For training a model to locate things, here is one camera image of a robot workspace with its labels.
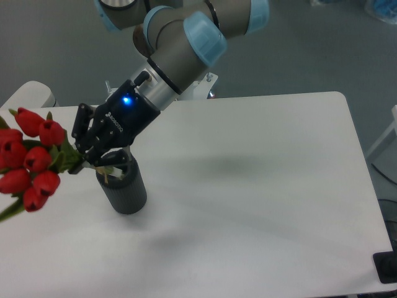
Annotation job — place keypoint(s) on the dark grey ribbed vase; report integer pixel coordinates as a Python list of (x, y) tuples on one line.
[(127, 194)]

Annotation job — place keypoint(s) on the white furniture leg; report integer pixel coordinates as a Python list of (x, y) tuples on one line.
[(383, 141)]

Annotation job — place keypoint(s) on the blue plastic bag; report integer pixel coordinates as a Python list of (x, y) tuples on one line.
[(384, 10)]

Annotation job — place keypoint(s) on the black device at table edge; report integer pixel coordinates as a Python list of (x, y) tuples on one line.
[(385, 263)]

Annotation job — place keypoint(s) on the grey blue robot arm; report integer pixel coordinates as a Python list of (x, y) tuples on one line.
[(179, 44)]

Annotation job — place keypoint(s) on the red tulip bouquet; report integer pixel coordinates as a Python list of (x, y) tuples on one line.
[(35, 151)]

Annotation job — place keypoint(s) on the white chair back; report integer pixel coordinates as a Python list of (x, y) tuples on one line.
[(31, 95)]

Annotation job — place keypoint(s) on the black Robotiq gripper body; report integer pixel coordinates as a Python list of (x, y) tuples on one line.
[(117, 122)]

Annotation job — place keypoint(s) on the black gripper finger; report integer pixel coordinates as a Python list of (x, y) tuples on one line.
[(113, 162), (85, 113)]

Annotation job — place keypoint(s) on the white pedestal base frame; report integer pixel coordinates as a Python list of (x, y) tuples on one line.
[(198, 90)]

